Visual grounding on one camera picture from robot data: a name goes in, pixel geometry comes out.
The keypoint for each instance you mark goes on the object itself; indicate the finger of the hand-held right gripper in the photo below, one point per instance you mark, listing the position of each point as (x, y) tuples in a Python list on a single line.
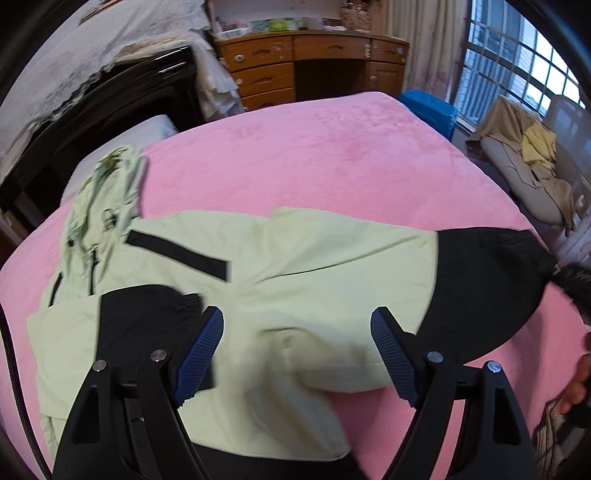
[(568, 276)]

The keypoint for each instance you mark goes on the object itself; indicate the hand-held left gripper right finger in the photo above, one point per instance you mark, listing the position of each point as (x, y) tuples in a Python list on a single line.
[(392, 355)]

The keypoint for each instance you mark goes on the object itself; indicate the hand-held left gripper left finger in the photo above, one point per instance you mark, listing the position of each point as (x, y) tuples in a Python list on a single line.
[(198, 360)]

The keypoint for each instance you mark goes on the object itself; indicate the light green and black jacket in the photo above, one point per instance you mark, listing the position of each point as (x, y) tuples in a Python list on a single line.
[(300, 263)]

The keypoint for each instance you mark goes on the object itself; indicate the person's right hand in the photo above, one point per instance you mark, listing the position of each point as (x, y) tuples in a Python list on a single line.
[(577, 385)]

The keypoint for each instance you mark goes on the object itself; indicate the yellow cloth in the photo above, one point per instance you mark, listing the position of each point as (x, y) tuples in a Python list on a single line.
[(538, 145)]

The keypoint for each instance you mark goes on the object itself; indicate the white armchair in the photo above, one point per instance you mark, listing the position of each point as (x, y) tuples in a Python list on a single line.
[(570, 129)]

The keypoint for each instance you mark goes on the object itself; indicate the beige garment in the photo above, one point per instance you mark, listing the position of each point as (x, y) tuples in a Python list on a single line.
[(508, 124)]

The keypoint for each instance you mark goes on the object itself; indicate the patterned dark fabric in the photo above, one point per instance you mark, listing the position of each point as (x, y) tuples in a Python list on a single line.
[(554, 438)]

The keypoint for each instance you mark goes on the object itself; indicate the pink blanket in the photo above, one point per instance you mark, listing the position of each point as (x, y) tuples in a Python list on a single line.
[(323, 152)]

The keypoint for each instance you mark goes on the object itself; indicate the window with metal grille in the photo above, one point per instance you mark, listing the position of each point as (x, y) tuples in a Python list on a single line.
[(508, 60)]

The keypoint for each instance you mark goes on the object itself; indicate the white pillow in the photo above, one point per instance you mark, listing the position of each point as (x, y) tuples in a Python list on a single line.
[(157, 127)]

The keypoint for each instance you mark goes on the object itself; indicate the black headboard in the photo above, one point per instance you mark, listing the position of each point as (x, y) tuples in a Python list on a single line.
[(92, 115)]

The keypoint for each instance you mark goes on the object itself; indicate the cream curtain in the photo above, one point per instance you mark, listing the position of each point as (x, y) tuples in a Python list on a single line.
[(425, 46)]

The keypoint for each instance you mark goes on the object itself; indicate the cream ruffled cloth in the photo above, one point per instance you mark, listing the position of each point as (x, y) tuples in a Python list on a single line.
[(217, 83)]

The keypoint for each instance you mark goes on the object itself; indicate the wooden desk with drawers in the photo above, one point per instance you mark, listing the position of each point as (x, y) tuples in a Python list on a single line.
[(268, 78)]

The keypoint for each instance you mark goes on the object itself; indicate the clear storage box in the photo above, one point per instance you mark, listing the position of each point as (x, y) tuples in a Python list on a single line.
[(235, 30)]

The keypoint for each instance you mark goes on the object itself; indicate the wicker basket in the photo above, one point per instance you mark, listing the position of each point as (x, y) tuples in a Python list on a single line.
[(362, 14)]

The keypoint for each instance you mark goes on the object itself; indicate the white lace cloth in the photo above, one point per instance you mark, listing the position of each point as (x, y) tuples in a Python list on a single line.
[(92, 41)]

